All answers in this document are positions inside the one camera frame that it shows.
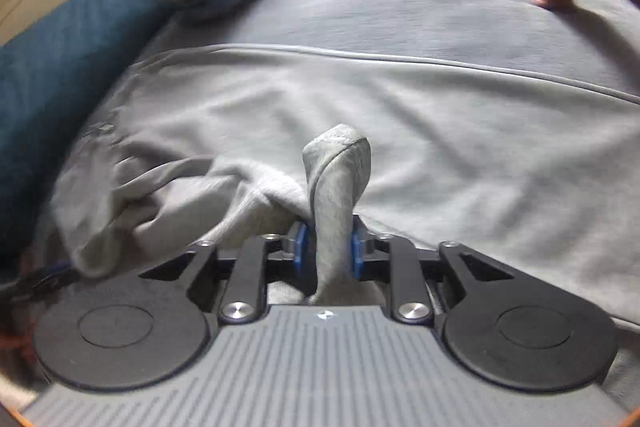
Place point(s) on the blue pillow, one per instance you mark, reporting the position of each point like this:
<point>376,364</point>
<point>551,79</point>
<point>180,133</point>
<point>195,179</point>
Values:
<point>53,74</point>

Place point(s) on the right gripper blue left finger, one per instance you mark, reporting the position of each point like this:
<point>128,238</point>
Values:
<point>261,260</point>

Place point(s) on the grey sweatpants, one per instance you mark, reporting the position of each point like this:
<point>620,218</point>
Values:
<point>223,142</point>

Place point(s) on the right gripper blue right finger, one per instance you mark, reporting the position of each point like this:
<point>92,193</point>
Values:
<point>397,264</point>

